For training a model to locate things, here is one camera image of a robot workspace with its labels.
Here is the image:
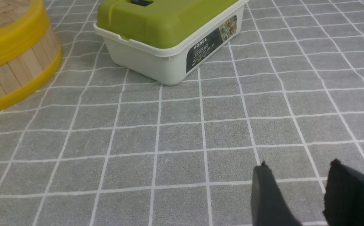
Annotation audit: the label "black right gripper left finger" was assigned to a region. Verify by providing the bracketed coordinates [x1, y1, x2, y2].
[251, 161, 302, 226]

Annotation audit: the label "bamboo steamer basket yellow rims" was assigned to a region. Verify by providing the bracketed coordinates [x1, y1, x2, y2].
[0, 25, 63, 111]

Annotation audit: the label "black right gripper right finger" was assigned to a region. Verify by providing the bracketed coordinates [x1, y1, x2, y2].
[323, 159, 364, 226]

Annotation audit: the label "grey white checked tablecloth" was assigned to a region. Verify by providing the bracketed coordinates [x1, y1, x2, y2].
[0, 0, 364, 226]

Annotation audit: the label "green lidded white storage box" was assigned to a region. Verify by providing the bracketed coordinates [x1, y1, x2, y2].
[94, 0, 247, 86]

